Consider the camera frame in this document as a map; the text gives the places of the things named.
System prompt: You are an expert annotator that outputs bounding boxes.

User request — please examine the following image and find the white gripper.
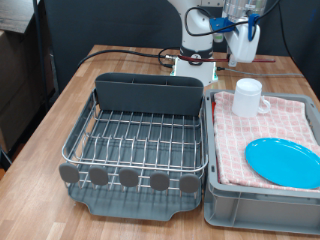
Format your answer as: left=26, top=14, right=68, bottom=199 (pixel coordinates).
left=225, top=20, right=261, bottom=68

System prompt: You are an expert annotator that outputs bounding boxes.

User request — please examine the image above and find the blue plastic plate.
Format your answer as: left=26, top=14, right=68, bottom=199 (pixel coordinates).
left=244, top=137, right=320, bottom=190

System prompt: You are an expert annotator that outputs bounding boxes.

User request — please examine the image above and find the white mug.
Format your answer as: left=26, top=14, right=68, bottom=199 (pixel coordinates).
left=231, top=77, right=272, bottom=118

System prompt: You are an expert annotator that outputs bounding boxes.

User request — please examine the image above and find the pink checkered cloth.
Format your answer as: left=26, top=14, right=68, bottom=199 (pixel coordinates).
left=213, top=90, right=320, bottom=193

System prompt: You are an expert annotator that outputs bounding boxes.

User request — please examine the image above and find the dark grey cutlery holder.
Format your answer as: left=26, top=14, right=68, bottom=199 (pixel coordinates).
left=94, top=72, right=205, bottom=117

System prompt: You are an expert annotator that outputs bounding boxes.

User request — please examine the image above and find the grey plastic crate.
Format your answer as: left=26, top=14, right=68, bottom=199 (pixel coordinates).
left=203, top=88, right=320, bottom=236

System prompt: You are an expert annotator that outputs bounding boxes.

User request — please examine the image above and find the grey drain tray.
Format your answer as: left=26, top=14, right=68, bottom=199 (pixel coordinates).
left=64, top=93, right=205, bottom=222

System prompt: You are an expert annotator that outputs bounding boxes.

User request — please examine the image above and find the cardboard box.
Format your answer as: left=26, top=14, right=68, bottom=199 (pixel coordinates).
left=0, top=29, right=56, bottom=153

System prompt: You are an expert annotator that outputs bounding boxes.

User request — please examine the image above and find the wooden shelf board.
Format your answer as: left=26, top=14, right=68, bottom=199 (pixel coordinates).
left=0, top=0, right=38, bottom=34

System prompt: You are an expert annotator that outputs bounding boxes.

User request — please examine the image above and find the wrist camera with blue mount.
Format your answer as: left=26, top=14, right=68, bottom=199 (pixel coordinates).
left=209, top=14, right=236, bottom=44

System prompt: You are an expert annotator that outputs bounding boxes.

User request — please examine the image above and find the blue cable clip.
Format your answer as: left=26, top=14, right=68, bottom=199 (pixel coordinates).
left=247, top=13, right=262, bottom=42

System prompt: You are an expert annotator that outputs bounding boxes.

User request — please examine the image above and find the thin black hanging cable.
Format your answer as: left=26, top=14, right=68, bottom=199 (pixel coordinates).
left=277, top=0, right=304, bottom=74

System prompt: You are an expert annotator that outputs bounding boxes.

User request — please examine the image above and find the black camera cable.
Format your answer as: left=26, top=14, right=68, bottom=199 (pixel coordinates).
left=184, top=0, right=282, bottom=37

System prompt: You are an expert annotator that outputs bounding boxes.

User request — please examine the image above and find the black looped cable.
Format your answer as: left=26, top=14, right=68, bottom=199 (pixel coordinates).
left=157, top=46, right=183, bottom=69

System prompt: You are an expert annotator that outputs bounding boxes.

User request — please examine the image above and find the thick black cable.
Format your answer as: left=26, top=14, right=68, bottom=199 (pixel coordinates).
left=77, top=49, right=168, bottom=68

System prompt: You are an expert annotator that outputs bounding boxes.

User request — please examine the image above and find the metal wire dish rack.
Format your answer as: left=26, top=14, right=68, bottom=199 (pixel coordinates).
left=60, top=88, right=209, bottom=201

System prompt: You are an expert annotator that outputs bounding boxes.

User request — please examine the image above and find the black metal post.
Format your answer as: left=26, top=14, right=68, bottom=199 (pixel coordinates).
left=32, top=0, right=54, bottom=111

